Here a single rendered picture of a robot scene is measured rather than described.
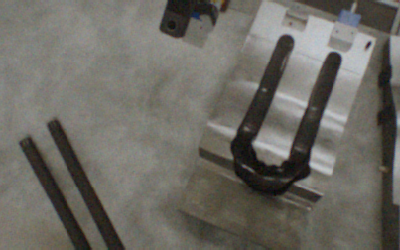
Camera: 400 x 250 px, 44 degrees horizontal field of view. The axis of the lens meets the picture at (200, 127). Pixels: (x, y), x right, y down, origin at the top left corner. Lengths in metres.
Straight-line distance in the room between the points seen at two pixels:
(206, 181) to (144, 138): 0.19
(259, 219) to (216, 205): 0.09
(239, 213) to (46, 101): 0.53
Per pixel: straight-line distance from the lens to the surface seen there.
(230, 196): 1.03
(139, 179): 1.11
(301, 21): 1.15
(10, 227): 2.06
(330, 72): 1.09
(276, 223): 1.03
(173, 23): 0.89
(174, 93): 1.15
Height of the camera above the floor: 1.88
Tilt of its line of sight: 75 degrees down
